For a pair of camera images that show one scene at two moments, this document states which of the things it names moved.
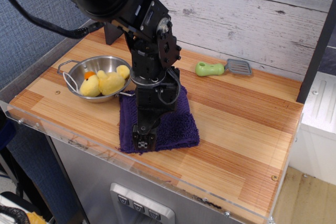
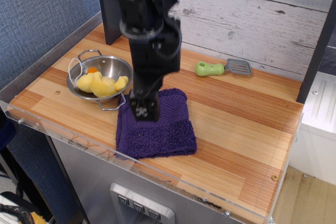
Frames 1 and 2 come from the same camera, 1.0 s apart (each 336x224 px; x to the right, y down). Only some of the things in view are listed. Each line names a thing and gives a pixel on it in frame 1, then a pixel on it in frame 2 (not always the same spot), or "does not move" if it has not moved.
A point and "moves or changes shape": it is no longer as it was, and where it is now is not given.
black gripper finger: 151,140 -> 154,111
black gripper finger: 135,138 -> 135,106
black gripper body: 153,101 -> 155,40
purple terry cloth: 176,129 moves or changes shape
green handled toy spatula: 232,65 does not move
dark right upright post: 319,54 does not move
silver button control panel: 130,206 does not move
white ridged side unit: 313,147 does not move
